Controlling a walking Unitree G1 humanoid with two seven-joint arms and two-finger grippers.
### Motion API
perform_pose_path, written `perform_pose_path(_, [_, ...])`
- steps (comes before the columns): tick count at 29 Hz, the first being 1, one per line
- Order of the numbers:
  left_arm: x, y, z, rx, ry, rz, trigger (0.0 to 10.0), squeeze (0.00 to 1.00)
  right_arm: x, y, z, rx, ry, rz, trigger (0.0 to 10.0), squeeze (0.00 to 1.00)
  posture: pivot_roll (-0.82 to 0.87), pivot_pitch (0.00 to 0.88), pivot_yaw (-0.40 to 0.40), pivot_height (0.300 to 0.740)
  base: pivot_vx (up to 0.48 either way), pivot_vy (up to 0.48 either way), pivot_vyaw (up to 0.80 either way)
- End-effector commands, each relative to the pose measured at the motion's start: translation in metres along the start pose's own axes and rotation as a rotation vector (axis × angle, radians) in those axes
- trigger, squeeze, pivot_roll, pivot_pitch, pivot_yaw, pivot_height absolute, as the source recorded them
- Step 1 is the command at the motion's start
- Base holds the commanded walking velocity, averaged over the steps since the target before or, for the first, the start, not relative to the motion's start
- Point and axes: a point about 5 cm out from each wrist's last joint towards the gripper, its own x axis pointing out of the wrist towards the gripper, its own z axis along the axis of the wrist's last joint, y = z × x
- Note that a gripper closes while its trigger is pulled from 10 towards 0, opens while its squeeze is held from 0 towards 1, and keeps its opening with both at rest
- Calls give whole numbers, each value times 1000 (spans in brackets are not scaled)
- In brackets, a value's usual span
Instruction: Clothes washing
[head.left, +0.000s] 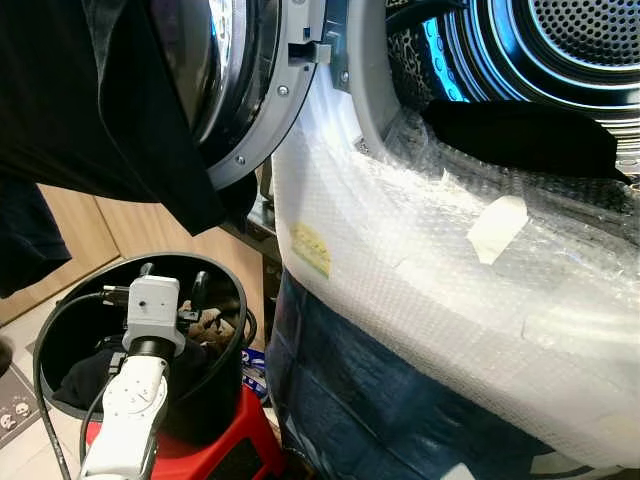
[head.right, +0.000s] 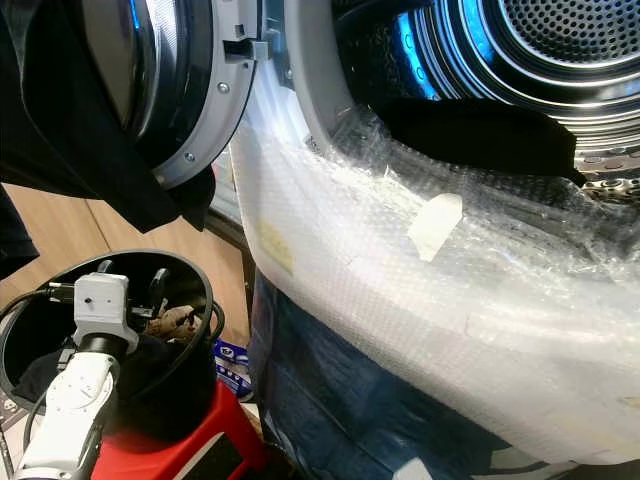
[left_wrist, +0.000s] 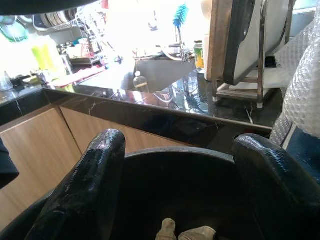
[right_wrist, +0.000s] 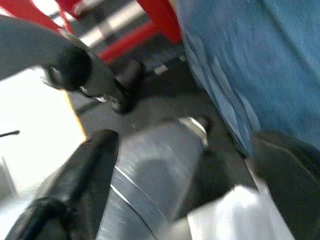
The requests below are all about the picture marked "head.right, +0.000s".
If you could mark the white washing machine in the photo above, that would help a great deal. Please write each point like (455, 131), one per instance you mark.
(305, 70)

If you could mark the black round laundry bucket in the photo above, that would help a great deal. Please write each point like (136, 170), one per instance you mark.
(195, 375)

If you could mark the blue white printed package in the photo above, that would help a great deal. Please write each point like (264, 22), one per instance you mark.
(235, 368)

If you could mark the grey patterned floor mat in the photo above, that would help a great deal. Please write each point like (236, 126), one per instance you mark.
(12, 420)

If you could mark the perforated steel washer drum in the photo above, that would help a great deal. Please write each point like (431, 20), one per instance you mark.
(560, 45)

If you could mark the grey round washer door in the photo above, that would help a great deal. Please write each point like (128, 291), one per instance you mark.
(210, 110)

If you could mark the yellow sticker label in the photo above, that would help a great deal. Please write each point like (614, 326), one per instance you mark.
(275, 246)

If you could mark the pale tape strip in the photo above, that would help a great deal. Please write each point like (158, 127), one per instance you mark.
(435, 226)

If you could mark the blue denim cloth cover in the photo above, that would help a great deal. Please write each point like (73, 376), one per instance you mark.
(350, 400)

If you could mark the red plastic stool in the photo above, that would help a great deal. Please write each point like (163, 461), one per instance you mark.
(210, 445)

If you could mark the black garment in washer opening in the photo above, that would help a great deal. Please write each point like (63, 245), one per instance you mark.
(480, 135)

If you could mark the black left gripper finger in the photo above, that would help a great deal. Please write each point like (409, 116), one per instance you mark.
(159, 288)
(103, 267)

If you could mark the black clothes in bucket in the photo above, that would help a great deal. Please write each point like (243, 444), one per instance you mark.
(50, 370)

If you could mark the brown patterned garment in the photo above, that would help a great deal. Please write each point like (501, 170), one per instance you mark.
(175, 324)

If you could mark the light wooden cabinet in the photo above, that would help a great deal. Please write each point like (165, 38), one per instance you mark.
(100, 230)

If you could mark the dark navy hanging garment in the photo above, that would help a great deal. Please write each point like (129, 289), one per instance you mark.
(12, 235)

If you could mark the clear bubble wrap sheet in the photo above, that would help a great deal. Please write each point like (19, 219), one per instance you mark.
(370, 290)

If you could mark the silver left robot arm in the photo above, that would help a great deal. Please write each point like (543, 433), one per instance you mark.
(75, 405)

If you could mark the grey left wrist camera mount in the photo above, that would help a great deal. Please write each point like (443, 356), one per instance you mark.
(100, 302)

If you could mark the black hanging garment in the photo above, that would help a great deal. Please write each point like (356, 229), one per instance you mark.
(60, 100)

